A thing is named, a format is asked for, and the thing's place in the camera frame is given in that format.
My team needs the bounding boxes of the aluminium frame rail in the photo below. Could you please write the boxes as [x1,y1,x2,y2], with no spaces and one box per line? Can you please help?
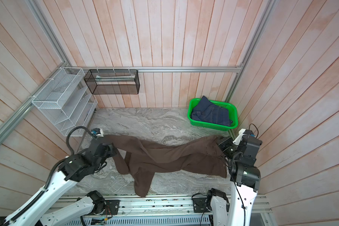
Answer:
[0,1,71,145]
[225,1,278,103]

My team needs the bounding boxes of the black wire mesh basket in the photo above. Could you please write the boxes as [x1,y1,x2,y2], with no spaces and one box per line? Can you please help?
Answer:
[84,69,140,95]

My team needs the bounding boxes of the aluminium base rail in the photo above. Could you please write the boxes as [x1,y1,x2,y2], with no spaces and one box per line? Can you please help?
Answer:
[45,195,278,226]

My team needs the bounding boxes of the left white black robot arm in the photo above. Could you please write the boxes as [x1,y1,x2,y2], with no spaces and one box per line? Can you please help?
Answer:
[0,127,117,226]

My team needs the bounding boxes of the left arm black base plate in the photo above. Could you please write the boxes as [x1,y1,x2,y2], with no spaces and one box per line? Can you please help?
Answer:
[104,199,120,217]

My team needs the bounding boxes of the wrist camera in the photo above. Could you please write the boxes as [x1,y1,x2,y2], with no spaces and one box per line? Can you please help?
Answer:
[91,128,104,138]
[233,129,255,145]

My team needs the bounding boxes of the blue denim jeans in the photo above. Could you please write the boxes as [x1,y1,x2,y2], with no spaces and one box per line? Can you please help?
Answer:
[191,96,233,127]

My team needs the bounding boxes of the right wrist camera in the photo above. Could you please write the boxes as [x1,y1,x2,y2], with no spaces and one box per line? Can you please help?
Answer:
[233,129,255,145]

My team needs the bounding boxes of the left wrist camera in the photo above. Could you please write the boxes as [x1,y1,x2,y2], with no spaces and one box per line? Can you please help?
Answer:
[91,128,104,138]

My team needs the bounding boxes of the left aluminium frame rail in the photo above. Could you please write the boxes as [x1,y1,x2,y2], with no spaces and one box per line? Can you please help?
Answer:
[0,1,71,145]

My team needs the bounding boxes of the horizontal aluminium wall rail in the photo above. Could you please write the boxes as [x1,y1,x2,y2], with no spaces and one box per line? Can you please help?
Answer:
[72,66,242,73]

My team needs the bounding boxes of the green plastic basket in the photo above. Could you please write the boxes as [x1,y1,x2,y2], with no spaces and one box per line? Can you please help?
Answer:
[187,96,238,131]

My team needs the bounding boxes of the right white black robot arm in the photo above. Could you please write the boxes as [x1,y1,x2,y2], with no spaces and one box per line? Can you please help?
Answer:
[206,129,262,226]

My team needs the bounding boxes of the brown corduroy trousers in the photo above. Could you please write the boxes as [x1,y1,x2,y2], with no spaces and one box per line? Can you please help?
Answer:
[103,135,228,197]

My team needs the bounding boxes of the right aluminium frame rail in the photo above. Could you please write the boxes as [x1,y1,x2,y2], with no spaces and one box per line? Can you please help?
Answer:
[225,1,278,103]

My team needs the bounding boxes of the white wire mesh shelf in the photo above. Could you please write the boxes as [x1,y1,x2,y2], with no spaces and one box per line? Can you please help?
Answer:
[32,67,98,137]

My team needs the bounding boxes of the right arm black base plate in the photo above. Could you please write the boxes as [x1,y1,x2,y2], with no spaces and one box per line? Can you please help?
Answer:
[192,197,210,213]

